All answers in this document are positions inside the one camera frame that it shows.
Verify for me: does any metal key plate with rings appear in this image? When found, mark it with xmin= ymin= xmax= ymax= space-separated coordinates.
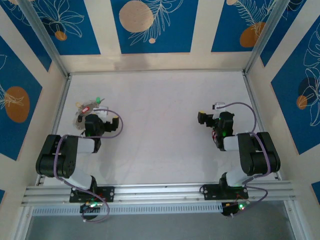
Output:
xmin=72 ymin=99 xmax=106 ymax=131

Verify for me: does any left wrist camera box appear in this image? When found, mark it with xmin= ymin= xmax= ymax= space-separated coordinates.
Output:
xmin=93 ymin=106 xmax=109 ymax=118

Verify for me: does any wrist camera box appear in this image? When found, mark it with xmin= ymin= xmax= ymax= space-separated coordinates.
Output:
xmin=93 ymin=106 xmax=109 ymax=118
xmin=212 ymin=101 xmax=226 ymax=112

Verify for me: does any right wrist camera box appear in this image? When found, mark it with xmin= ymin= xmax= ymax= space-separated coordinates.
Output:
xmin=212 ymin=101 xmax=226 ymax=112

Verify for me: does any aluminium table edge rail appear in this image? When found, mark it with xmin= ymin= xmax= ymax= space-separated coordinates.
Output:
xmin=242 ymin=73 xmax=283 ymax=180
xmin=36 ymin=74 xmax=73 ymax=186
xmin=67 ymin=70 xmax=246 ymax=76

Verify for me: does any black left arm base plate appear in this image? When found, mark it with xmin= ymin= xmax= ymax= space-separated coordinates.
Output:
xmin=69 ymin=186 xmax=115 ymax=203

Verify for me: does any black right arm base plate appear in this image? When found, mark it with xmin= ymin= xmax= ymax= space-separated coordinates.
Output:
xmin=202 ymin=184 xmax=250 ymax=201

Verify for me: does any aluminium mounting rail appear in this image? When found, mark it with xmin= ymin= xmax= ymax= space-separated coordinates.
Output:
xmin=21 ymin=180 xmax=300 ymax=206

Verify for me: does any grey slotted cable duct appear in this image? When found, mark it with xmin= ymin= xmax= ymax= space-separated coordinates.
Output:
xmin=31 ymin=201 xmax=223 ymax=216

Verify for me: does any aluminium frame post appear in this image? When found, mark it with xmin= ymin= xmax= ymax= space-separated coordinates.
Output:
xmin=18 ymin=0 xmax=70 ymax=77
xmin=243 ymin=0 xmax=292 ymax=76

